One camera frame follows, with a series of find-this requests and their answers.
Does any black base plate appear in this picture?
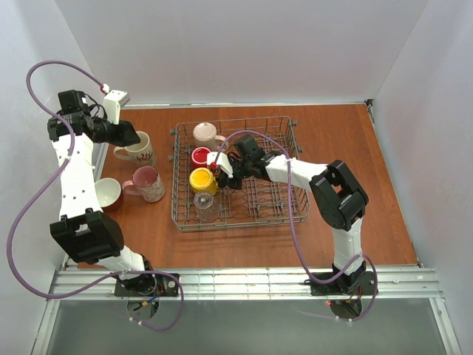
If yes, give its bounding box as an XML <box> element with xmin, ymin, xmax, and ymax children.
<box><xmin>304</xmin><ymin>271</ymin><xmax>375</xmax><ymax>296</ymax></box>
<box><xmin>114</xmin><ymin>273</ymin><xmax>180</xmax><ymax>297</ymax></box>

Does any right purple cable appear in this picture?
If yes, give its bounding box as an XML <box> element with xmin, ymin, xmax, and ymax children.
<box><xmin>216</xmin><ymin>129</ymin><xmax>378</xmax><ymax>322</ymax></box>

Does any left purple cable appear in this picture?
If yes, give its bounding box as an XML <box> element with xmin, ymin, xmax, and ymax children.
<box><xmin>6</xmin><ymin>61</ymin><xmax>185</xmax><ymax>332</ymax></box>

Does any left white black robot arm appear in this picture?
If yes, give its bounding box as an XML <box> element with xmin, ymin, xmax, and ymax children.
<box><xmin>47</xmin><ymin>89</ymin><xmax>157</xmax><ymax>295</ymax></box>

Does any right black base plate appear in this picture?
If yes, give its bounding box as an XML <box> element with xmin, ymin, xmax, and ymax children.
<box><xmin>304</xmin><ymin>271</ymin><xmax>375</xmax><ymax>296</ymax></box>

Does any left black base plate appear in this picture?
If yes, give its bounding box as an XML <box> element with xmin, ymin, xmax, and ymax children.
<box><xmin>114</xmin><ymin>273</ymin><xmax>180</xmax><ymax>297</ymax></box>

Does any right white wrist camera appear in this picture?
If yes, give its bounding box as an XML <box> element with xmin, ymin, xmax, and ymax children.
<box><xmin>207</xmin><ymin>152</ymin><xmax>234</xmax><ymax>178</ymax></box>

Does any clear glass cup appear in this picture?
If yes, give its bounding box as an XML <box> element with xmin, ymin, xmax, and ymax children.
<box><xmin>194</xmin><ymin>191</ymin><xmax>220</xmax><ymax>222</ymax></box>

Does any aluminium frame rail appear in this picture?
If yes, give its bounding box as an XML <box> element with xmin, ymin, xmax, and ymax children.
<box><xmin>50</xmin><ymin>265</ymin><xmax>443</xmax><ymax>301</ymax></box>

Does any yellow mug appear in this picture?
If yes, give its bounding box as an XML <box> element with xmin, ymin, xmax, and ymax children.
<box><xmin>189</xmin><ymin>167</ymin><xmax>218</xmax><ymax>195</ymax></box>

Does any pale pink mug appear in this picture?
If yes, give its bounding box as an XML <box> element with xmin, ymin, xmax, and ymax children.
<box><xmin>192</xmin><ymin>122</ymin><xmax>226</xmax><ymax>151</ymax></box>

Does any grey wire dish rack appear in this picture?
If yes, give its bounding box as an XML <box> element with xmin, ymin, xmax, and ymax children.
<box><xmin>169</xmin><ymin>116</ymin><xmax>310</xmax><ymax>231</ymax></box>

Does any pink patterned mug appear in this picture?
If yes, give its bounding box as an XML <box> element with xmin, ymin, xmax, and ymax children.
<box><xmin>122</xmin><ymin>166</ymin><xmax>166</xmax><ymax>203</ymax></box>

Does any dark red round mug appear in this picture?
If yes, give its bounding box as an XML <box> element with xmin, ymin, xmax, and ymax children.
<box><xmin>95</xmin><ymin>177</ymin><xmax>124</xmax><ymax>212</ymax></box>

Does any purple cable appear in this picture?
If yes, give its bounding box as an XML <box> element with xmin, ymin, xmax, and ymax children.
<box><xmin>216</xmin><ymin>129</ymin><xmax>378</xmax><ymax>322</ymax></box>
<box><xmin>6</xmin><ymin>61</ymin><xmax>185</xmax><ymax>332</ymax></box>

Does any tall cream decorated mug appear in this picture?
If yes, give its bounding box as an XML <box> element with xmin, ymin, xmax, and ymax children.
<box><xmin>113</xmin><ymin>131</ymin><xmax>156</xmax><ymax>167</ymax></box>

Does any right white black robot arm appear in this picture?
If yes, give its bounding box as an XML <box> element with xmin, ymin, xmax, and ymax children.
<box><xmin>207</xmin><ymin>130</ymin><xmax>369</xmax><ymax>292</ymax></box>

